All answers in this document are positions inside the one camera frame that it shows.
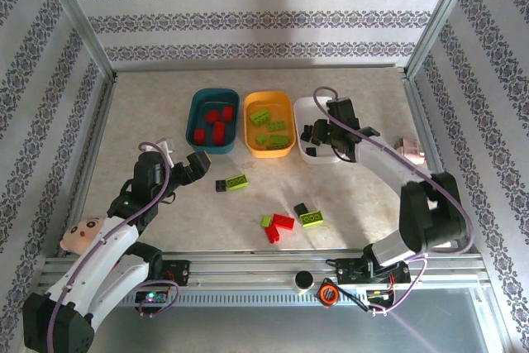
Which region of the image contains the long red lego brick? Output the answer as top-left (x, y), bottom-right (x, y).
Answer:
top-left (212, 121), bottom-right (227, 146)

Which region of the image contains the white plastic container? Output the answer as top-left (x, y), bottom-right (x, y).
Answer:
top-left (292, 95), bottom-right (352, 165)

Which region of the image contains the yellow plastic container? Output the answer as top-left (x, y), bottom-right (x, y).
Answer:
top-left (243, 90), bottom-right (297, 160)

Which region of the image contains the teal plastic container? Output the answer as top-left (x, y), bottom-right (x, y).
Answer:
top-left (185, 88), bottom-right (241, 155)

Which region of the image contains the pink white small toy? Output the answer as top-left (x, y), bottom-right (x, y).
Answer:
top-left (394, 136), bottom-right (427, 164)

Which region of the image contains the cartoon doll head plush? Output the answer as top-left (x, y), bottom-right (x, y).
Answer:
top-left (60, 215), bottom-right (112, 253)

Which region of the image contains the controller board with LEDs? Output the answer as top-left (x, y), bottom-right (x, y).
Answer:
top-left (135, 289), bottom-right (169, 305)

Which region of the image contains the black round knob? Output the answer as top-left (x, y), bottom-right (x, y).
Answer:
top-left (293, 270), bottom-right (315, 294)

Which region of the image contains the orange black round device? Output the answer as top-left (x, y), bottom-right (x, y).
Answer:
top-left (317, 278), bottom-right (341, 308)

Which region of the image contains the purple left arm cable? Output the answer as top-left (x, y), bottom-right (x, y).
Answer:
top-left (47, 141), bottom-right (179, 353)

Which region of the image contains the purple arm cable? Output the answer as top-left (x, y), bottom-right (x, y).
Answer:
top-left (47, 141), bottom-right (179, 353)
top-left (312, 86), bottom-right (476, 317)

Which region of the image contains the aluminium side rail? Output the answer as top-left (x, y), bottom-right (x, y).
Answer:
top-left (53, 74), bottom-right (119, 257)
top-left (401, 74), bottom-right (472, 253)

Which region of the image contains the aluminium rear rail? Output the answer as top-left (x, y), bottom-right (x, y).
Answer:
top-left (113, 64), bottom-right (408, 75)

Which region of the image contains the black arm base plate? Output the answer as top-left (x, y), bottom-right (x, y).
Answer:
top-left (163, 260), bottom-right (192, 288)
top-left (336, 257), bottom-right (410, 287)

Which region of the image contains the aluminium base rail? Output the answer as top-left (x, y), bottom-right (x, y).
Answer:
top-left (41, 251), bottom-right (484, 288)

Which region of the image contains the grey slotted cable duct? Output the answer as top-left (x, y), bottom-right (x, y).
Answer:
top-left (115, 289), bottom-right (373, 308)

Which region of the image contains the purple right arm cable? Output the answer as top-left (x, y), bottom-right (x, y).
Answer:
top-left (312, 86), bottom-right (476, 317)

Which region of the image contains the aluminium frame post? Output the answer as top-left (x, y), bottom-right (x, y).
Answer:
top-left (35, 0), bottom-right (117, 79)
top-left (407, 0), bottom-right (487, 77)

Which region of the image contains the thin black cable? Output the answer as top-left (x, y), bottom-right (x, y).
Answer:
top-left (328, 282), bottom-right (373, 312)

